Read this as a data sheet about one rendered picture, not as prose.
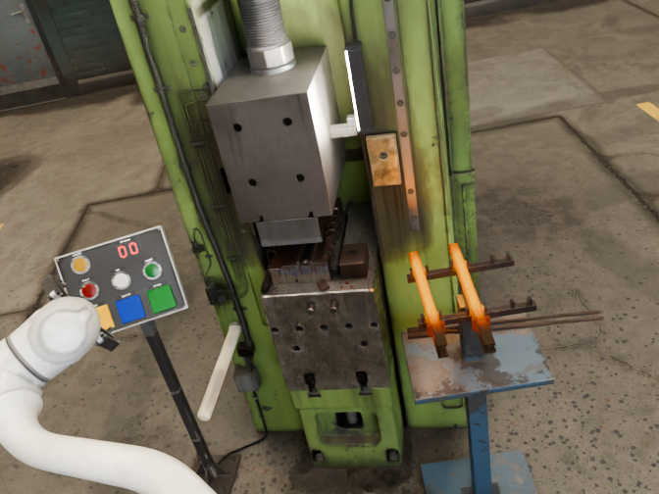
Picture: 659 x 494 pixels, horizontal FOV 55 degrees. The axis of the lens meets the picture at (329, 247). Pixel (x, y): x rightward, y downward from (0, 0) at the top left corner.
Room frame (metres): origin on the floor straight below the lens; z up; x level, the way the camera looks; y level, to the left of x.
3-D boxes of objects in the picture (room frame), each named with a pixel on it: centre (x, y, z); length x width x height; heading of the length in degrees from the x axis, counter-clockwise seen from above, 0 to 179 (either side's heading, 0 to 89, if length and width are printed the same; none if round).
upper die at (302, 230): (1.94, 0.07, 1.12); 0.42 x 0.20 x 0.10; 166
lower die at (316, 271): (1.94, 0.07, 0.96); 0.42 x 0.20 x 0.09; 166
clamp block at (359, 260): (1.75, -0.07, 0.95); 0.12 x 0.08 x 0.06; 166
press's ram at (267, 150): (1.93, 0.02, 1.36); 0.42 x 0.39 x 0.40; 166
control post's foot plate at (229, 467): (1.79, 0.68, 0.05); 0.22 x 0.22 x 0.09; 76
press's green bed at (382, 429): (1.93, 0.01, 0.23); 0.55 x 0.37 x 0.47; 166
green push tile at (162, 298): (1.68, 0.56, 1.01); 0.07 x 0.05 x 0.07; 101
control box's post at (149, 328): (1.79, 0.67, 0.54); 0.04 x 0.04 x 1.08; 76
